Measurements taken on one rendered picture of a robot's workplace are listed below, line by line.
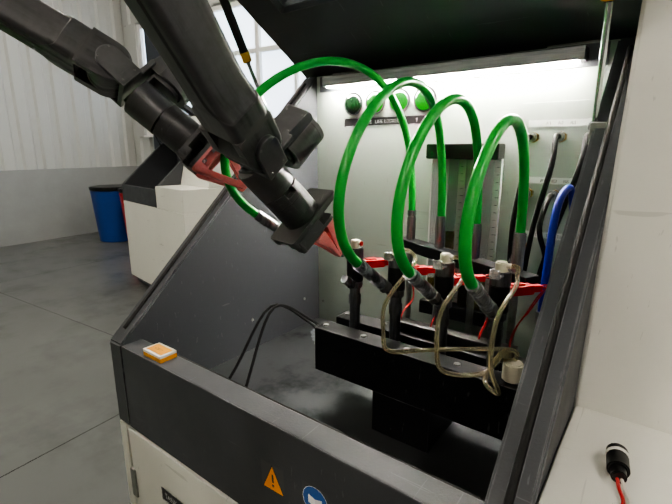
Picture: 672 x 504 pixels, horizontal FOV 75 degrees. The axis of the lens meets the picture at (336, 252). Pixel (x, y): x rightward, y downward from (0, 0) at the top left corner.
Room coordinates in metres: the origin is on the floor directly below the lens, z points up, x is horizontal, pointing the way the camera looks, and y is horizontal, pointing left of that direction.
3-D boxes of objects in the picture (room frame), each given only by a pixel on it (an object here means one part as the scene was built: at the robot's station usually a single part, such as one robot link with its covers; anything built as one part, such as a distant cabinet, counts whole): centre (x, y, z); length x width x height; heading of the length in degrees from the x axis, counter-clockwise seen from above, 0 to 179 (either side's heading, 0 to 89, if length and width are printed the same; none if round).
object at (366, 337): (0.64, -0.13, 0.91); 0.34 x 0.10 x 0.15; 53
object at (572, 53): (0.92, -0.19, 1.43); 0.54 x 0.03 x 0.02; 53
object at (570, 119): (0.78, -0.38, 1.20); 0.13 x 0.03 x 0.31; 53
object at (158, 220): (3.93, 1.38, 1.00); 1.30 x 1.09 x 1.99; 44
